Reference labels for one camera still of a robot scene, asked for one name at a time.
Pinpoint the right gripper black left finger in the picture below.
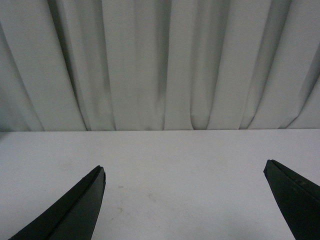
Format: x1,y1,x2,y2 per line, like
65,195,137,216
11,165,106,240

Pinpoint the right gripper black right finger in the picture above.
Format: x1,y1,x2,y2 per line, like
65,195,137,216
263,159,320,240

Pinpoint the grey pleated curtain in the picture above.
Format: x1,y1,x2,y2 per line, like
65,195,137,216
0,0,320,132

